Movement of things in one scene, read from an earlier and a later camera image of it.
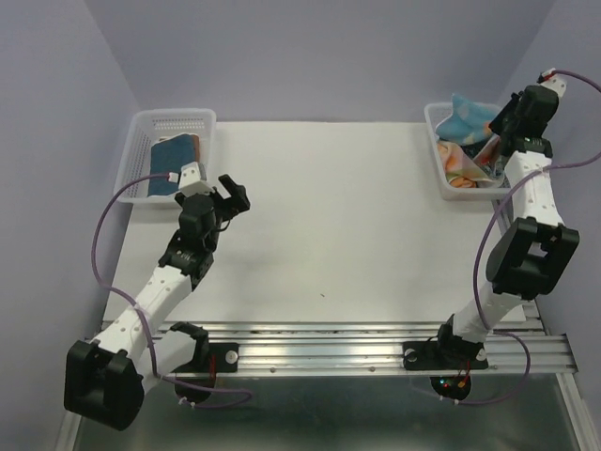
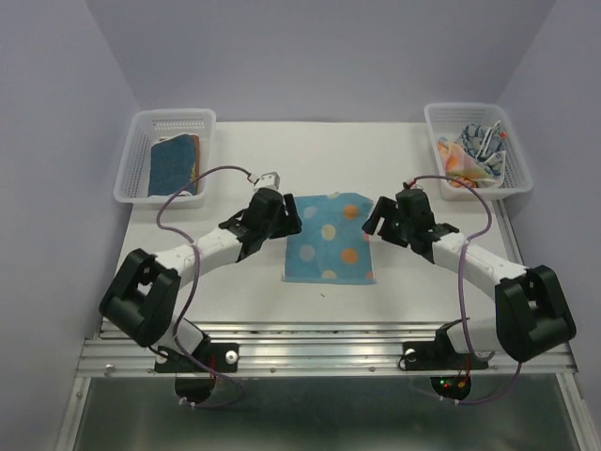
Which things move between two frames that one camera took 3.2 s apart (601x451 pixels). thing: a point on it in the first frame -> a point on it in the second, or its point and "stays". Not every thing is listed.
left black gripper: x=237 y=194 -> x=289 y=224
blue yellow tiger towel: x=167 y=156 stays
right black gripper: x=497 y=124 -> x=385 y=208
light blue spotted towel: x=466 y=124 -> x=332 y=246
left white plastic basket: x=147 y=126 stays
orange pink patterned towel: x=460 y=169 stays
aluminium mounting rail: x=377 y=348 stays
